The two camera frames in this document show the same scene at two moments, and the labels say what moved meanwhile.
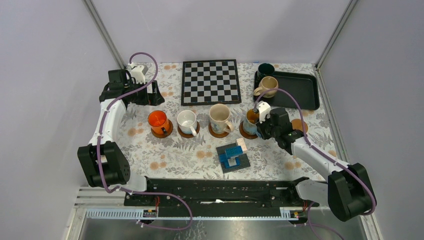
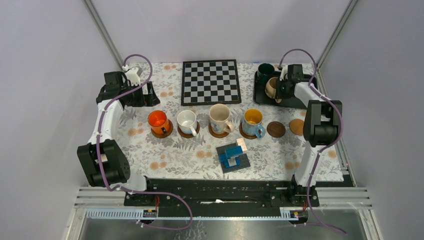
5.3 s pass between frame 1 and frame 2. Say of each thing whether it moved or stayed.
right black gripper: moved
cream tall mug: stayed
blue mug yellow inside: stayed
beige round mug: moved
